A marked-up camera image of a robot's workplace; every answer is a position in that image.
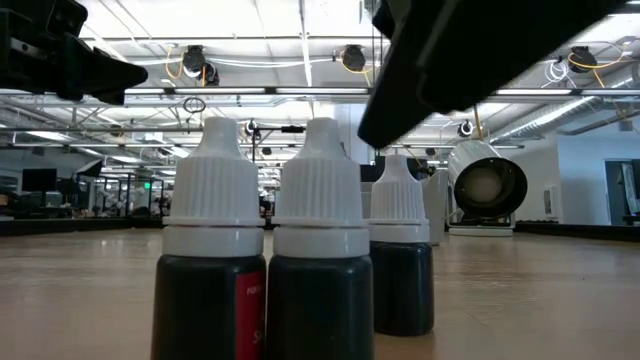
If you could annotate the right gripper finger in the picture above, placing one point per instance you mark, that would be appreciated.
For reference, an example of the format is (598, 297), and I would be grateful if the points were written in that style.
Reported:
(470, 82)
(405, 85)

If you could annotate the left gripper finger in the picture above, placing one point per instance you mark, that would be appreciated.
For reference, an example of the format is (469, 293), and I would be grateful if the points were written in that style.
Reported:
(112, 97)
(100, 70)

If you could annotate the small dark dropper bottle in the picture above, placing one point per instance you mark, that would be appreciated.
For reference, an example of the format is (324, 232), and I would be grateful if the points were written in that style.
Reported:
(400, 280)
(320, 200)

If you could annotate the black angled monitor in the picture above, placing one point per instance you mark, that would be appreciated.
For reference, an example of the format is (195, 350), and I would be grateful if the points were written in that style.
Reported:
(92, 167)

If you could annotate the black perforated computer case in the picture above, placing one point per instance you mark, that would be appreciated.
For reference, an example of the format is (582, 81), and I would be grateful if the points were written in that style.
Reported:
(377, 170)

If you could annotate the long ceiling light bar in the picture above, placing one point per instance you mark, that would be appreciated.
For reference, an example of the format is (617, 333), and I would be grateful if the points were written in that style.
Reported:
(225, 91)

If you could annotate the small dark bottle red label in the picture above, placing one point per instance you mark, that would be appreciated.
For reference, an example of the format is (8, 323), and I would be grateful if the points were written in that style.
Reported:
(210, 200)

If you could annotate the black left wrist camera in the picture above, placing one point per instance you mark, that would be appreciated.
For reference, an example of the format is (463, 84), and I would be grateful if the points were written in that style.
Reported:
(65, 15)

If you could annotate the silver ventilation duct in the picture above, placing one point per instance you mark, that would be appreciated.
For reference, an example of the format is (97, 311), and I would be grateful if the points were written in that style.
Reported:
(550, 117)

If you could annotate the black metal table frame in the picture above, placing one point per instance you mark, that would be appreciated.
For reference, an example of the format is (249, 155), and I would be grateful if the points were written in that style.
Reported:
(65, 226)

